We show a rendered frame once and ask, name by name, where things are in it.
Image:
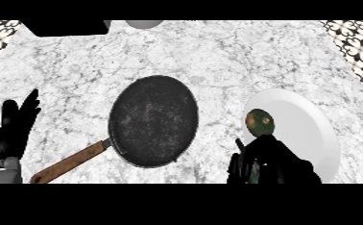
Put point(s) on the dark green eggplant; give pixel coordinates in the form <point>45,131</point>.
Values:
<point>260,123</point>

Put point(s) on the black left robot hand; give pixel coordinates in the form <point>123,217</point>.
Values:
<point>14,123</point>

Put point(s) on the white plate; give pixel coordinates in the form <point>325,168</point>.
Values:
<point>307,132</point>

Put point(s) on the grey round object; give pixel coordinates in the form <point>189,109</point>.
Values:
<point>143,23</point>

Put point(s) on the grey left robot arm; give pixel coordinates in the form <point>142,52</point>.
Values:
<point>11,171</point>

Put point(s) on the black appliance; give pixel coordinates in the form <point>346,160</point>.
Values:
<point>65,27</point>

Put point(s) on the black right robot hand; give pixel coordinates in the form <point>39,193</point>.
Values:
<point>276,163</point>

